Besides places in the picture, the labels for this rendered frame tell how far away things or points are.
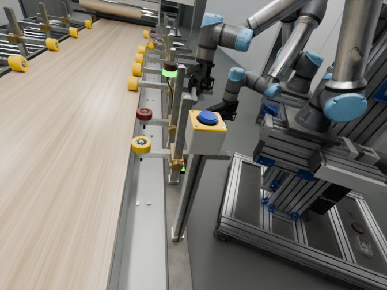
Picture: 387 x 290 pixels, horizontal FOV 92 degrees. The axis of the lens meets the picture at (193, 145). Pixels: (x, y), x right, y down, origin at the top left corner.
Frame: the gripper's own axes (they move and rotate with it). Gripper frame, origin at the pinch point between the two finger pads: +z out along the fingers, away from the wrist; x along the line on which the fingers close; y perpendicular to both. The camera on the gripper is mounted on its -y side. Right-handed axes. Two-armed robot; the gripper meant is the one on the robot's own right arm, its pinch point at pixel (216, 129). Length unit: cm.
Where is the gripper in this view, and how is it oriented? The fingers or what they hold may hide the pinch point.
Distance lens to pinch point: 111.9
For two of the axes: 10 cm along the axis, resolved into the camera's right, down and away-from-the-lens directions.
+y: 9.8, 0.3, 2.1
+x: -1.4, -6.5, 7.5
